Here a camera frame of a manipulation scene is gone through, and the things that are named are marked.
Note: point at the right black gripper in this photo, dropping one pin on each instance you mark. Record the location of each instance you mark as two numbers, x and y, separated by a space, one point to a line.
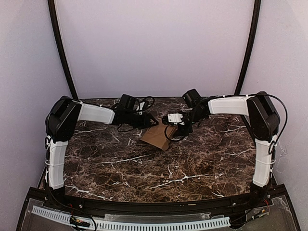
182 131

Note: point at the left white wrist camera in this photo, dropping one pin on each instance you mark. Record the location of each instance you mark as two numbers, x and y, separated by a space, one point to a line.
142 105

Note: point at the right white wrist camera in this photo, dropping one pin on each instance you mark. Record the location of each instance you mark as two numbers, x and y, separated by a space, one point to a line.
176 118

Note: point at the black frame post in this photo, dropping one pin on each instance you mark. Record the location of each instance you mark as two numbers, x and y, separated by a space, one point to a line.
60 48
249 46

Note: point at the brown cardboard box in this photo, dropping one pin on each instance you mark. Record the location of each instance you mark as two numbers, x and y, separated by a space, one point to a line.
155 136

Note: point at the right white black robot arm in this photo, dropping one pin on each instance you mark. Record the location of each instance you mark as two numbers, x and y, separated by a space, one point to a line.
263 117

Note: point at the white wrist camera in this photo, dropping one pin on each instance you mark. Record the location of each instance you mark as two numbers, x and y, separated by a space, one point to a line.
176 118
142 105

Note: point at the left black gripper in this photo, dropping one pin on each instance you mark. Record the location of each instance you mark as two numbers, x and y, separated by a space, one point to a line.
146 121

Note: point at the right black frame post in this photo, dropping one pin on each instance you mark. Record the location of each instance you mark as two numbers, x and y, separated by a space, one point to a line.
249 46

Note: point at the black front rail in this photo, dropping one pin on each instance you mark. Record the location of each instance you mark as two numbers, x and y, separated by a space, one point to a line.
98 208

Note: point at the left black frame post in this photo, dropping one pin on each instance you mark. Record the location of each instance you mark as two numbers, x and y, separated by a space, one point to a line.
60 48

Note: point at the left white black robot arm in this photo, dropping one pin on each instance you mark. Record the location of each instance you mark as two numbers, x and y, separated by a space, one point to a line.
62 119

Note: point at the white slotted cable duct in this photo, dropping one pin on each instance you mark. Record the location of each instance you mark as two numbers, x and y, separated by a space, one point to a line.
132 223

